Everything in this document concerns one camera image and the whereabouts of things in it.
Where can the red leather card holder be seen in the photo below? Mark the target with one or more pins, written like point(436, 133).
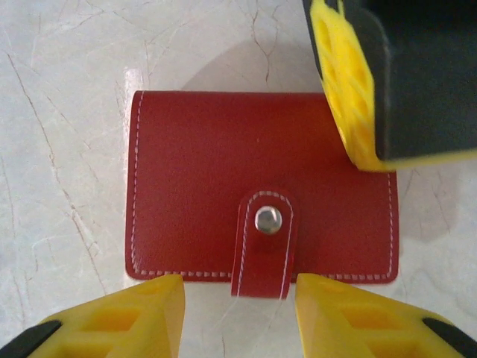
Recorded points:
point(223, 149)

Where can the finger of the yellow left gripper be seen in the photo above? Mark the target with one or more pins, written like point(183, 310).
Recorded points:
point(421, 93)

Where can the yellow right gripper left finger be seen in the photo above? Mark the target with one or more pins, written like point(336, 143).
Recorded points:
point(123, 324)

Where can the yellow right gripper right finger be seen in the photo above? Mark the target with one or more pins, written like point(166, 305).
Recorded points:
point(357, 328)

